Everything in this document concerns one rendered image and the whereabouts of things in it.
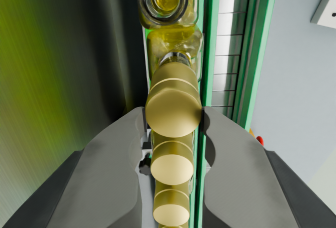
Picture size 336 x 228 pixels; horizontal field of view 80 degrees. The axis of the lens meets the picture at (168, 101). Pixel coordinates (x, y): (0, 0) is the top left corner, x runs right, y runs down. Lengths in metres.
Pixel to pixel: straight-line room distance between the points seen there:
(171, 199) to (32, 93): 0.15
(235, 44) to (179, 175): 0.30
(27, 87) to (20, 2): 0.07
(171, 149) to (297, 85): 0.54
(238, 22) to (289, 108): 0.36
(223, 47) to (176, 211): 0.30
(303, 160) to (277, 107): 0.25
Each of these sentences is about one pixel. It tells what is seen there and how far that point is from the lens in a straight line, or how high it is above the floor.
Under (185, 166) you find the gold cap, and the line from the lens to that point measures 0.16.
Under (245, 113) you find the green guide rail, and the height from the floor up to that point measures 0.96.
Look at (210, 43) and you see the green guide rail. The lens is 0.32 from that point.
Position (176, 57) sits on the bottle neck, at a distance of 0.17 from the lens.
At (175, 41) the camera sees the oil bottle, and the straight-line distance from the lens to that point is 0.19.
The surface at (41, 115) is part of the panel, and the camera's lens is 0.22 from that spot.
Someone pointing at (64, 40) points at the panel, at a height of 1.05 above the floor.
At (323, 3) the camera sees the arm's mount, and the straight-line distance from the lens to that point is 0.60.
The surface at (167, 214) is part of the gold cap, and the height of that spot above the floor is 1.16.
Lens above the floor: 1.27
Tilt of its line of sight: 61 degrees down
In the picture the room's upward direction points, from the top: 175 degrees counter-clockwise
